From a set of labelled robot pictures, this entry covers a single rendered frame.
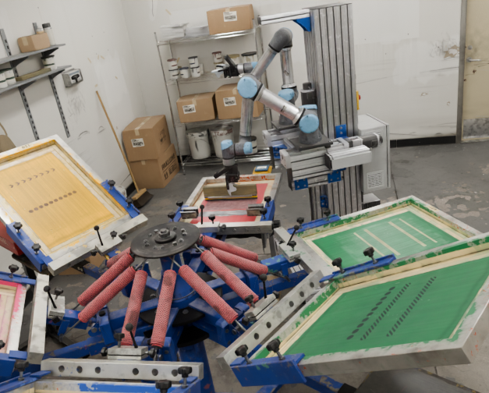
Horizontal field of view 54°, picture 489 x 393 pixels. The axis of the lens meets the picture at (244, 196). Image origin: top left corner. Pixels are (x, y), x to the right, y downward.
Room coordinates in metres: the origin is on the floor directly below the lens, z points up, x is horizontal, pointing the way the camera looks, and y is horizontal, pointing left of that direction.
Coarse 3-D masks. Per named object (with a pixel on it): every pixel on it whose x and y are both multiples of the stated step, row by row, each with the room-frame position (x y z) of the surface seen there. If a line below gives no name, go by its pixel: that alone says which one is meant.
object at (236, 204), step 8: (256, 184) 3.09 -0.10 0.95; (264, 184) 3.06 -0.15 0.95; (232, 200) 2.87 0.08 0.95; (240, 200) 2.85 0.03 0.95; (248, 200) 2.83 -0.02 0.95; (256, 200) 2.82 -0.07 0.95; (232, 208) 2.75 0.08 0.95; (240, 208) 2.74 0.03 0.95; (232, 216) 2.64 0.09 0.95; (240, 216) 2.63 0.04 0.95; (248, 216) 2.61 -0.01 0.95; (256, 216) 2.59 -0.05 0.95
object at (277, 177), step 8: (224, 176) 3.23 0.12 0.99; (240, 176) 3.18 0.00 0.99; (248, 176) 3.16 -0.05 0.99; (256, 176) 3.15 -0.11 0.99; (264, 176) 3.13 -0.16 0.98; (272, 176) 3.12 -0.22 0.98; (280, 176) 3.07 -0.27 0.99; (200, 184) 3.15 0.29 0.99; (200, 192) 3.08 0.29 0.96; (272, 192) 2.83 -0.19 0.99; (192, 200) 2.89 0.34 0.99
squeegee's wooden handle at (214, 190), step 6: (204, 186) 2.95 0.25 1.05; (210, 186) 2.93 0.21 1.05; (216, 186) 2.91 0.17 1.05; (222, 186) 2.90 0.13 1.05; (234, 186) 2.88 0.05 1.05; (240, 186) 2.86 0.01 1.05; (246, 186) 2.85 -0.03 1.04; (252, 186) 2.84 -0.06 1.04; (204, 192) 2.93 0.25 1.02; (210, 192) 2.92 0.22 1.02; (216, 192) 2.91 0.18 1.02; (222, 192) 2.90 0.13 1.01; (234, 192) 2.87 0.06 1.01; (240, 192) 2.86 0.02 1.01; (246, 192) 2.85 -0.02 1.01; (252, 192) 2.84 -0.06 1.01
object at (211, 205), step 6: (204, 198) 2.98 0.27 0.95; (204, 204) 2.88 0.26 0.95; (210, 204) 2.87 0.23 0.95; (216, 204) 2.85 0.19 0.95; (222, 204) 2.84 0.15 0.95; (228, 204) 2.82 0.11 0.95; (198, 210) 2.81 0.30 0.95; (204, 210) 2.80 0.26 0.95; (210, 210) 2.78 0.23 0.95; (216, 210) 2.77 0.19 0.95; (222, 210) 2.76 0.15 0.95; (216, 216) 2.68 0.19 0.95; (222, 216) 2.67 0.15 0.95; (192, 222) 2.65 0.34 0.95
